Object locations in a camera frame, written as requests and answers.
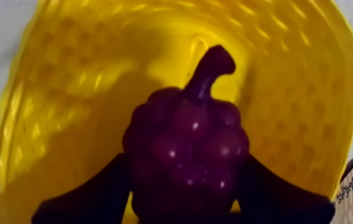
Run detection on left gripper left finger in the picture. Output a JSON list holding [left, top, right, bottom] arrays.
[[31, 153, 131, 224]]

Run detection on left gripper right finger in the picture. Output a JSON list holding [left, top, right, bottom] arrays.
[[236, 154, 336, 224]]

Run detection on yellow plastic basket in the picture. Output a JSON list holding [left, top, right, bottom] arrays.
[[0, 0, 353, 224]]

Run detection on purple toy grapes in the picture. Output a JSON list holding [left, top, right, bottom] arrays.
[[122, 44, 250, 224]]

